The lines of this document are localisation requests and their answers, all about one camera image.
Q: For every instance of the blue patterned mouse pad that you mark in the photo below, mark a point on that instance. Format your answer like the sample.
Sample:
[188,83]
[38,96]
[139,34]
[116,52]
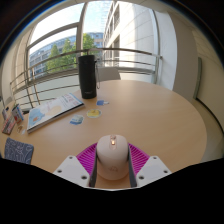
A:
[18,150]

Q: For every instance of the black drink tumbler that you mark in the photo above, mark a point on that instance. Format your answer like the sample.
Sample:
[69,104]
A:
[87,76]

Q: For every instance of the blue white illustrated magazine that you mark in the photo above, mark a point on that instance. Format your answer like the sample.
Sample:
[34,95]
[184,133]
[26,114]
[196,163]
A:
[53,111]

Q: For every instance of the white chair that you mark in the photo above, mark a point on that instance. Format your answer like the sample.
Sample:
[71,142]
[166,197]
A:
[110,74]

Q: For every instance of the round yellow sticker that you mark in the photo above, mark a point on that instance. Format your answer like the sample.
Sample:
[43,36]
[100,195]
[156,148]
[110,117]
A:
[94,113]

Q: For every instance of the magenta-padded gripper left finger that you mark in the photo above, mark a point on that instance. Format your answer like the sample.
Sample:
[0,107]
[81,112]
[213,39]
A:
[71,168]

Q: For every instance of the small blue sticker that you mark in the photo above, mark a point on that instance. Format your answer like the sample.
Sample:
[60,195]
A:
[102,103]

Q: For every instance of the white computer mouse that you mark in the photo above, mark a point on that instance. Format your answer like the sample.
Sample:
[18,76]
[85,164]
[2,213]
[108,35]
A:
[112,160]

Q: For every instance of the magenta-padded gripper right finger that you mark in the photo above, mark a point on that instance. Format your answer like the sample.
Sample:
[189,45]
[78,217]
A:
[151,168]

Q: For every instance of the red cover magazine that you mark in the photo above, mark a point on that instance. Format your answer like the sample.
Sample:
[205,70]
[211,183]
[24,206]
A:
[8,125]

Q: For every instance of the metal balcony railing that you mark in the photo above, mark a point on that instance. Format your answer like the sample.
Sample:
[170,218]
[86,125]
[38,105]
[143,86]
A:
[53,71]

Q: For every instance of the light blue sticker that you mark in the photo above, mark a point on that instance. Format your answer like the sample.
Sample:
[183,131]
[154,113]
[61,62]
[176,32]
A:
[76,119]

